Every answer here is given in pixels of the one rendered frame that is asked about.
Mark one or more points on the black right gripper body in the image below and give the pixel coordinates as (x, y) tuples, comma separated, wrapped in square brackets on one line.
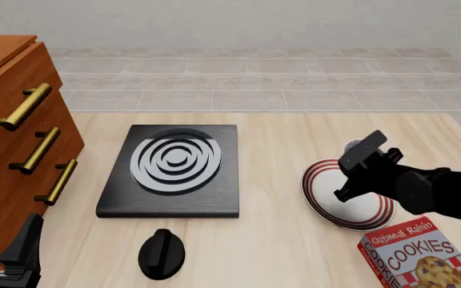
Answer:
[(359, 185)]

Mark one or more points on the white plate with red rings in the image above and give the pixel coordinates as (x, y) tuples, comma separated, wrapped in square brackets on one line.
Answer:
[(326, 192)]

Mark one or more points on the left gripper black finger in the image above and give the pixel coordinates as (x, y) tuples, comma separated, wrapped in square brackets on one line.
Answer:
[(24, 249)]

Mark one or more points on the flat black stove plate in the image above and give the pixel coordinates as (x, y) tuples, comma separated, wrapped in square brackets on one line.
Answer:
[(122, 195)]

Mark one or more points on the wooden cabinet drawer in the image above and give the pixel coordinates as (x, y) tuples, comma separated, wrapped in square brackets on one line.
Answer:
[(26, 196), (0, 168), (14, 79)]

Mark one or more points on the round black stove knob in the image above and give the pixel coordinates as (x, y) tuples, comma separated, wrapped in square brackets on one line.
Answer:
[(160, 255)]

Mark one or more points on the black patterned bowl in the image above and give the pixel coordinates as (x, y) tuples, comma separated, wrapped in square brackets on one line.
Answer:
[(350, 147)]

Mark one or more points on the oatmeal raisin cookies box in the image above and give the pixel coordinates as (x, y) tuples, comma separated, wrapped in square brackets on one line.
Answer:
[(414, 255)]

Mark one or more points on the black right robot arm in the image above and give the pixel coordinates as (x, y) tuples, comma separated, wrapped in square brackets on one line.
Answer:
[(434, 192)]

